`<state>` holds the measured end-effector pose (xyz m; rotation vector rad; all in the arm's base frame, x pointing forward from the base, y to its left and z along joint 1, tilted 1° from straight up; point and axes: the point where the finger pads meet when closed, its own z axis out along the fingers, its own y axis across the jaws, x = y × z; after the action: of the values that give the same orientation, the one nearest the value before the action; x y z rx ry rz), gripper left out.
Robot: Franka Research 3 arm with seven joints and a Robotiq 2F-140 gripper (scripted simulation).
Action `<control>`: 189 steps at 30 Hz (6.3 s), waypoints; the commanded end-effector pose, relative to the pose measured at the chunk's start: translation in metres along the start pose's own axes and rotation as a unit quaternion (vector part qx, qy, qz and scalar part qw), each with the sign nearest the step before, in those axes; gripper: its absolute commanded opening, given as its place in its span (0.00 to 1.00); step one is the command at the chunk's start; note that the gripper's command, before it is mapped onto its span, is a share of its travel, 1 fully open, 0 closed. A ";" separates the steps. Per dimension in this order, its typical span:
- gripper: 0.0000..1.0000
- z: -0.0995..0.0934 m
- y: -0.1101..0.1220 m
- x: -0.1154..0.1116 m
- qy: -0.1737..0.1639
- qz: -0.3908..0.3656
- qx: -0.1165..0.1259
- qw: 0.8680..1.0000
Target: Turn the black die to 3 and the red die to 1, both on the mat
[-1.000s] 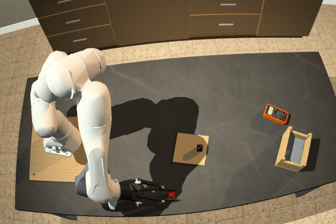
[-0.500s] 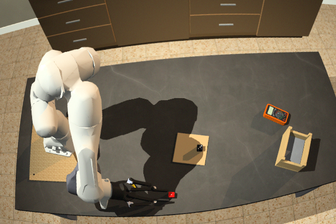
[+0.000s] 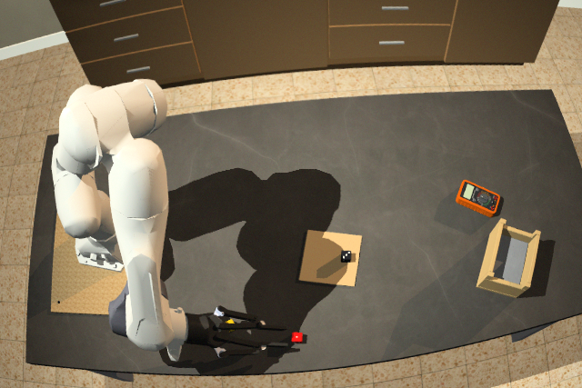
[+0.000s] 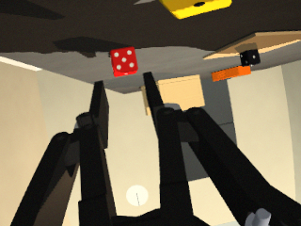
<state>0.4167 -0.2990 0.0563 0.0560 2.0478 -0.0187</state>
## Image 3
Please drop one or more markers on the orange digital multimeter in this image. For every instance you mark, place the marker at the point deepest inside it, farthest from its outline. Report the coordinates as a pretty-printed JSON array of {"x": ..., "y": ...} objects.
[{"x": 478, "y": 198}]

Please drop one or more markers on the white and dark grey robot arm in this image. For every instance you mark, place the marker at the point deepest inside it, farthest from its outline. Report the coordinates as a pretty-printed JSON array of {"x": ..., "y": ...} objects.
[{"x": 133, "y": 220}]

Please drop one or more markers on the black die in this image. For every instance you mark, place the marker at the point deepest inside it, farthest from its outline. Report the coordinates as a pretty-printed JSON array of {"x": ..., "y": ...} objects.
[{"x": 345, "y": 256}]

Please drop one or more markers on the tan flat mat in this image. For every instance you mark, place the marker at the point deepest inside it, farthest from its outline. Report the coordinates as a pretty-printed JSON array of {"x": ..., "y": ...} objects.
[{"x": 322, "y": 258}]

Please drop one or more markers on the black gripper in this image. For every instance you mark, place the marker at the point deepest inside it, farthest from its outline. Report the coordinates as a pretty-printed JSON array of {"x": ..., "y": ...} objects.
[{"x": 201, "y": 327}]

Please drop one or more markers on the wooden crate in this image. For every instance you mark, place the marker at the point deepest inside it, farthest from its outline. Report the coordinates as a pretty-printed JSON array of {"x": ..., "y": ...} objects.
[{"x": 514, "y": 257}]

